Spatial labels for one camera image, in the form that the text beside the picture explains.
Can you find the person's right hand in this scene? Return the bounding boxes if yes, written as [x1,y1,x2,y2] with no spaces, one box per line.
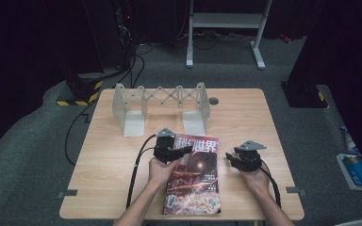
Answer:
[239,167,272,195]

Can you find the black yellow striped base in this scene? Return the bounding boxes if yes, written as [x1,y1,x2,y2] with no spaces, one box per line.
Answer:
[56,73,104,107]

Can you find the dark base with yellow mark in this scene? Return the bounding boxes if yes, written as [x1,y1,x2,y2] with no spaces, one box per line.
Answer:
[280,81,330,109]

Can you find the red illustrated magazine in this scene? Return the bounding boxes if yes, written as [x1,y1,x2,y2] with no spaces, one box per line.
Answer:
[162,133,222,217]

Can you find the black floor cable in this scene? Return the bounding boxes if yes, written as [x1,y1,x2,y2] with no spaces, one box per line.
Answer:
[63,102,99,167]

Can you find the grey tape strip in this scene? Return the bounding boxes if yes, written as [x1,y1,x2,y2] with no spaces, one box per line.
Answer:
[58,189,78,199]
[285,186,307,197]

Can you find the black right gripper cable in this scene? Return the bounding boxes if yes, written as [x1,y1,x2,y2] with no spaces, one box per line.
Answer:
[258,159,282,209]

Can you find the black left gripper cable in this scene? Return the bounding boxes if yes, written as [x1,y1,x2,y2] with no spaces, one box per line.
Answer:
[125,134,158,210]

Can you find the white metal stand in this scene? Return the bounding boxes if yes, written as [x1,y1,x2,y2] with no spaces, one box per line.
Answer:
[185,0,273,71]

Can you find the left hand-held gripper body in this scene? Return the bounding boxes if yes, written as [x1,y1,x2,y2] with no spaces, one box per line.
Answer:
[153,127,183,165]

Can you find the white expandable book rack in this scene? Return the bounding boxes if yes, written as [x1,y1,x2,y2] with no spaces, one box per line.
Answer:
[111,82,211,137]

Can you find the person's left hand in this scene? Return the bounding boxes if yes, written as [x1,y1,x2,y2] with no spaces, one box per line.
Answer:
[148,155,183,187]

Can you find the small red object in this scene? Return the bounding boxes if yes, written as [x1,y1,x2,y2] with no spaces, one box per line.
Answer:
[278,33,294,44]

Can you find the blue book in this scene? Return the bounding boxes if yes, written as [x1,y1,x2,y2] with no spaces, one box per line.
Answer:
[336,153,362,192]

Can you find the bundle of black cables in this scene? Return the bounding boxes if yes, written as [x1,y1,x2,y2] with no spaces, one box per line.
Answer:
[111,37,155,89]

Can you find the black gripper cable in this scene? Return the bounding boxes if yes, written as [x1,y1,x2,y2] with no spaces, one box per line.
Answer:
[125,134,158,210]
[258,159,282,209]

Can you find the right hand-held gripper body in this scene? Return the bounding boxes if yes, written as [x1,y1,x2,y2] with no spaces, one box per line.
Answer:
[234,139,268,173]

